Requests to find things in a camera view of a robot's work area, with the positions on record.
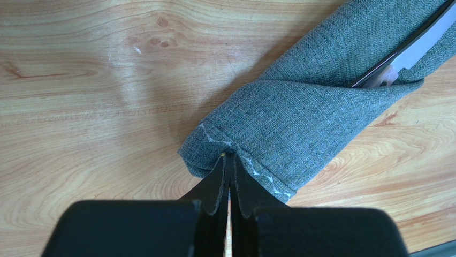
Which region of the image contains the grey cloth napkin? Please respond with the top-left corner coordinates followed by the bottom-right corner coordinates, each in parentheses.
top-left (178, 1), bottom-right (455, 202)

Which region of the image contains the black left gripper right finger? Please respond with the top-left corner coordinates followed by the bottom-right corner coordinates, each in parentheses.
top-left (229, 154), bottom-right (408, 256)

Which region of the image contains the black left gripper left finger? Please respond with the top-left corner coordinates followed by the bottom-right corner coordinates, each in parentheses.
top-left (42, 157), bottom-right (228, 256)

